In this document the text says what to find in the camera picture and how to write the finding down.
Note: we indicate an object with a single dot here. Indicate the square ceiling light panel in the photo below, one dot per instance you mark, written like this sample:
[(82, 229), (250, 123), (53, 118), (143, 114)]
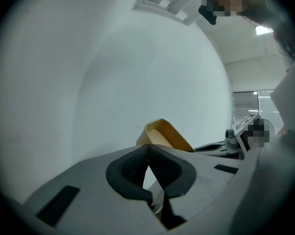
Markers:
[(263, 30)]

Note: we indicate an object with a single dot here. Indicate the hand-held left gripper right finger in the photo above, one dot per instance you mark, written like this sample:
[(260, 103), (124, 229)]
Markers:
[(206, 177)]

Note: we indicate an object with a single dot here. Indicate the yellow plastic container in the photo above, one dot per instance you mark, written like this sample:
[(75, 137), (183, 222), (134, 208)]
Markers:
[(172, 134)]

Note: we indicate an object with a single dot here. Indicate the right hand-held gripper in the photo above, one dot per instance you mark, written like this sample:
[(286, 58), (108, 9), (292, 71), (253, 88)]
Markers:
[(245, 131)]

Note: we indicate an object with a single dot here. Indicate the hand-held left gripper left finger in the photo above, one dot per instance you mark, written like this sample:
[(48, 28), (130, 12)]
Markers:
[(93, 180)]

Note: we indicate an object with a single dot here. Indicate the person's white shirt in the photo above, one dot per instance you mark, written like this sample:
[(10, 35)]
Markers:
[(272, 185)]

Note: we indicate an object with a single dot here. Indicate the white ceiling air vent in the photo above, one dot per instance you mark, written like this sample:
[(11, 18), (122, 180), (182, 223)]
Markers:
[(169, 1)]

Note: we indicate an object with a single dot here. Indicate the grey fisheye camera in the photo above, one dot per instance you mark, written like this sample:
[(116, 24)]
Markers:
[(231, 139)]

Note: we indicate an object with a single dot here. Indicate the glass partition window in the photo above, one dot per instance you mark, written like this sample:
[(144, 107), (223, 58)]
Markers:
[(245, 104)]

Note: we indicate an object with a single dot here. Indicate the black head-mounted camera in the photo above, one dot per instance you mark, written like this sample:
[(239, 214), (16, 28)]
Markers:
[(208, 13)]

